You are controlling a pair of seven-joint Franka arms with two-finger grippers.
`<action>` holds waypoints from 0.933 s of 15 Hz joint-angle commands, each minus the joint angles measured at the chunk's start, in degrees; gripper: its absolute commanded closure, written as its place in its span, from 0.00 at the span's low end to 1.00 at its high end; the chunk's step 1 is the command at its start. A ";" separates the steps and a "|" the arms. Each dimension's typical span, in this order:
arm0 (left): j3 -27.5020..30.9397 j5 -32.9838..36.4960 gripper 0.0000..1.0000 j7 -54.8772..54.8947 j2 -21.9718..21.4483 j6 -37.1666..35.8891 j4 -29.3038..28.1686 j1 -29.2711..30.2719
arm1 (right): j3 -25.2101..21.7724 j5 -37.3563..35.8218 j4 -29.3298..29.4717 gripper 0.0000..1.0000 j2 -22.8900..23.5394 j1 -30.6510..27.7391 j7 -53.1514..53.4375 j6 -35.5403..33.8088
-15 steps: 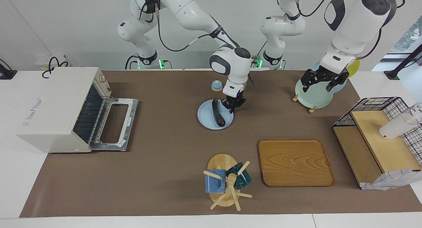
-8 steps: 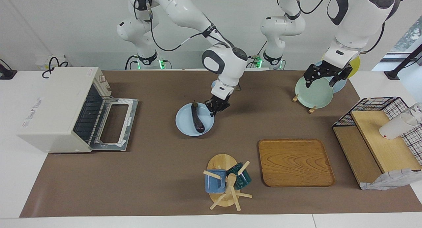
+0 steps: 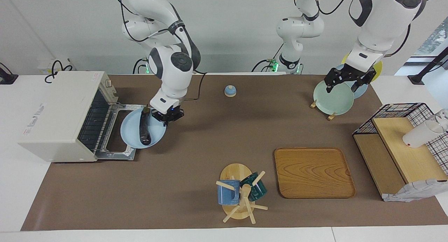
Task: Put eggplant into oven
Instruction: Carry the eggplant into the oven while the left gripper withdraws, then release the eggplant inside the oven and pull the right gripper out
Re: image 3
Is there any wooden plate rack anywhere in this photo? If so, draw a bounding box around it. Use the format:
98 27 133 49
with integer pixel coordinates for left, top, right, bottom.
310 99 337 121

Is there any dark green mug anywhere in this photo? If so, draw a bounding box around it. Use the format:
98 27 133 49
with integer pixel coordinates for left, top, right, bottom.
240 172 267 202

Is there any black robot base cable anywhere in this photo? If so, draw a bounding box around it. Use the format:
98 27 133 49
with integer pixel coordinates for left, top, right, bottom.
132 58 149 74
251 43 285 73

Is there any grey patterned cloth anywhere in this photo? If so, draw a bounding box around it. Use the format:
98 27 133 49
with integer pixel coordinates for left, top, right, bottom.
382 178 448 202

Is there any window with frame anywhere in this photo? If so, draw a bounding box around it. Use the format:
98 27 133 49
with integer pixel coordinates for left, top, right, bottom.
395 16 448 76

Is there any white plastic cup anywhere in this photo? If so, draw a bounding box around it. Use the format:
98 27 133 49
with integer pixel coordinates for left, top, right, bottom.
402 120 445 148

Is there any clear glass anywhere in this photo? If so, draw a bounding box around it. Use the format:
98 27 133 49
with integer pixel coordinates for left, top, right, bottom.
432 109 448 132

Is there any oven door with handle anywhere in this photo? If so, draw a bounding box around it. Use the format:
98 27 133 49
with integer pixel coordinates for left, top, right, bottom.
95 102 147 161

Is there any yellow plate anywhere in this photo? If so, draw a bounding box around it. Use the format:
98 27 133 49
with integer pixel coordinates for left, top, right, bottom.
341 52 383 83

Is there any brown table mat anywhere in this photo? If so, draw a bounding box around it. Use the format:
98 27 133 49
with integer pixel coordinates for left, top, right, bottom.
20 74 448 231

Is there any pale green plate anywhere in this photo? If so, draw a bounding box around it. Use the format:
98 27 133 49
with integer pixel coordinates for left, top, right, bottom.
313 79 355 116

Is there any black oven wire rack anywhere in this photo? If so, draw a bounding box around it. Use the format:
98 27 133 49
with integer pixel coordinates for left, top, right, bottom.
78 89 113 152

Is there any black clamp mount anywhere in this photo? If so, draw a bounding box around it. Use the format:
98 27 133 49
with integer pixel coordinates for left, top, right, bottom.
0 63 19 85

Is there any pale blue racked plate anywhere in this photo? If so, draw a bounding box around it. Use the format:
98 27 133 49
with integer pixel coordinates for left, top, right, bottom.
334 64 369 99

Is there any dark purple eggplant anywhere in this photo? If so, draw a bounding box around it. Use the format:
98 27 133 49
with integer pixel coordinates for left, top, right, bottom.
139 107 152 146

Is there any white toaster oven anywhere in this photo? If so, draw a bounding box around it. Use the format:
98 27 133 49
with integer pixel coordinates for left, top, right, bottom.
18 71 119 163

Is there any black looped cable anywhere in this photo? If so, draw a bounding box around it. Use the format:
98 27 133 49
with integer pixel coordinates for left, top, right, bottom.
44 60 74 84

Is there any wooden serving tray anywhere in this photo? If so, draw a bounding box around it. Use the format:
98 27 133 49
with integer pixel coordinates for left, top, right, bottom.
274 147 356 199

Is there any black wire basket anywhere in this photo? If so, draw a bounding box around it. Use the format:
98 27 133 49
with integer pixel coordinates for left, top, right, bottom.
352 102 448 176

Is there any white wall box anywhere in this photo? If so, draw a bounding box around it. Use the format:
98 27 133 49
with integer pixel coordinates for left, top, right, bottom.
38 58 72 74

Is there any wooden step shelf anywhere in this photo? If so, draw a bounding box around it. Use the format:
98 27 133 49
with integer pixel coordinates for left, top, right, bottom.
353 117 448 200

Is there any blue mug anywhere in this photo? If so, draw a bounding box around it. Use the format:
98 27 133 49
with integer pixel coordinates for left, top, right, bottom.
217 180 241 205

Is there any wooden mug tree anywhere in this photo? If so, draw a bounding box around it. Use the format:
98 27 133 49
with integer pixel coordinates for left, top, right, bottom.
216 163 268 224

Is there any light blue plate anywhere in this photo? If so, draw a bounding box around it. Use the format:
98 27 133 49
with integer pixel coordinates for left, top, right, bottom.
120 108 167 149

